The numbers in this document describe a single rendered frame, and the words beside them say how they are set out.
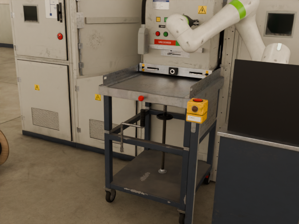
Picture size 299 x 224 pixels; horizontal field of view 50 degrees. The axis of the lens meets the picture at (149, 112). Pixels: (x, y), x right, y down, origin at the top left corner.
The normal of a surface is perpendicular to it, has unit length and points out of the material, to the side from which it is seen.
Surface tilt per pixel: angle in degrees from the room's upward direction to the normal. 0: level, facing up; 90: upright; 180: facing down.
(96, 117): 90
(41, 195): 0
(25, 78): 90
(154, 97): 90
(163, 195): 0
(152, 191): 0
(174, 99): 90
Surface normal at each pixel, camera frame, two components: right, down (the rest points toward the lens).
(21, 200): 0.03, -0.95
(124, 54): 0.69, 0.24
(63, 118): -0.43, 0.27
